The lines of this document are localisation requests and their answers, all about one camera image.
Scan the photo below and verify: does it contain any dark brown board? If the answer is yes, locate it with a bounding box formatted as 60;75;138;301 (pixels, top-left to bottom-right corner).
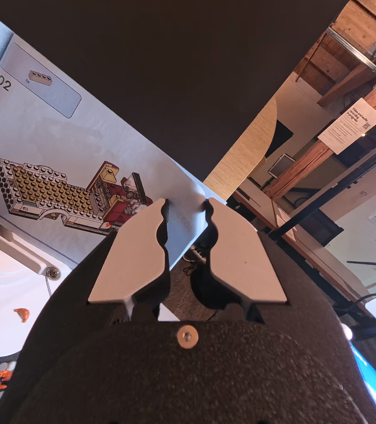
0;0;349;181

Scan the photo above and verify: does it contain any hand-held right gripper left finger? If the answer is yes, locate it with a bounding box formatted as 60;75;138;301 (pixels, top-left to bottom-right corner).
88;198;170;316

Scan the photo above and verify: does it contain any white paper notice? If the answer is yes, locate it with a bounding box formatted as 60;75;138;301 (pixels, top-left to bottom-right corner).
318;98;376;154

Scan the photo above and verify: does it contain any instruction booklet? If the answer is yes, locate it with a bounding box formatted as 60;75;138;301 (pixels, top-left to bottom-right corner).
0;3;226;270

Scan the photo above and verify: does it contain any white book stand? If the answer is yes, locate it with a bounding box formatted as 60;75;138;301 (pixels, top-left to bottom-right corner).
0;96;277;358

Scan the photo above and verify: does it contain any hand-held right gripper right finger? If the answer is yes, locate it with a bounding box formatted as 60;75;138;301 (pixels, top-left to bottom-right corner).
204;197;288;303

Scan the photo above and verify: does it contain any wooden table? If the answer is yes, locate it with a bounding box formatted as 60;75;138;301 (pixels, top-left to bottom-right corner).
233;189;371;312

